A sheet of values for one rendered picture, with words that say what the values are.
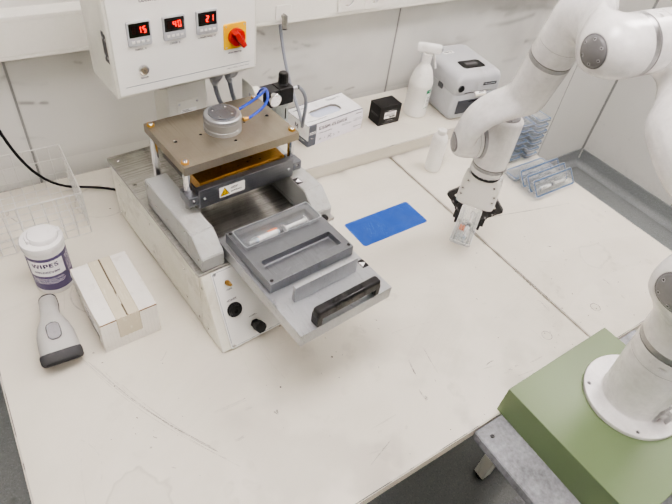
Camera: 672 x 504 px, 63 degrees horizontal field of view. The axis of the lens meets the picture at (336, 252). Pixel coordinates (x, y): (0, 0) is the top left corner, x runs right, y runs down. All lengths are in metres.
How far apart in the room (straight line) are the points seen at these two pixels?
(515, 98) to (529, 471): 0.76
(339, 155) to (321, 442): 0.92
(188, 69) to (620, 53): 0.82
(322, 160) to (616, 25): 0.96
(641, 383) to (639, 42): 0.59
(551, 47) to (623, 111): 2.31
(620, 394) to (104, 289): 1.06
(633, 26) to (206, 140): 0.78
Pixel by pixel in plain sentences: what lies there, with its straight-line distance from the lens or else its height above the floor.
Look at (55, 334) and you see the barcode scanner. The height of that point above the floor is 0.82.
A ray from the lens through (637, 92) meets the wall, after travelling 3.40.
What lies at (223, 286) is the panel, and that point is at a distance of 1.15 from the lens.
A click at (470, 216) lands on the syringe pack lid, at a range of 1.56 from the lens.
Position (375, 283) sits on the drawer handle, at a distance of 1.02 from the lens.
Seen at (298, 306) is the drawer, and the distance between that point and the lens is 1.01.
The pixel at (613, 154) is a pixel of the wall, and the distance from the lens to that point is 3.53.
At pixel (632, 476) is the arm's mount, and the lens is 1.19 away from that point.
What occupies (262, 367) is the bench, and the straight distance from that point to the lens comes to 1.20.
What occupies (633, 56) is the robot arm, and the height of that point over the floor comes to 1.44.
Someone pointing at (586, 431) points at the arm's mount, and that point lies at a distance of 1.20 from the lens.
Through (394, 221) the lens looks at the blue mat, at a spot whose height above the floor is 0.75.
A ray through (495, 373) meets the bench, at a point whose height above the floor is 0.75.
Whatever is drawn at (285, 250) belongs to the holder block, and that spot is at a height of 0.99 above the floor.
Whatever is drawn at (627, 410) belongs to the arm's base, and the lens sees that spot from 1.22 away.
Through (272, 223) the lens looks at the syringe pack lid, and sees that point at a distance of 1.12.
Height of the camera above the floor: 1.75
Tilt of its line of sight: 44 degrees down
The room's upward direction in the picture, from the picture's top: 9 degrees clockwise
